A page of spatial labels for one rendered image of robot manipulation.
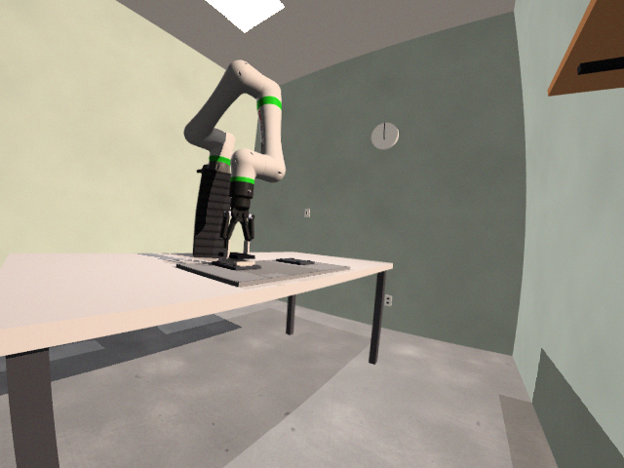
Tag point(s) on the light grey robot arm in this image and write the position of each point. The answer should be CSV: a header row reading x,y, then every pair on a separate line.
x,y
246,165

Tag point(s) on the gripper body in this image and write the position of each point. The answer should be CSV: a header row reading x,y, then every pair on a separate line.
x,y
240,205

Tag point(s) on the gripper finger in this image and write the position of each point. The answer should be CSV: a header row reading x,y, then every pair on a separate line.
x,y
226,231
248,235

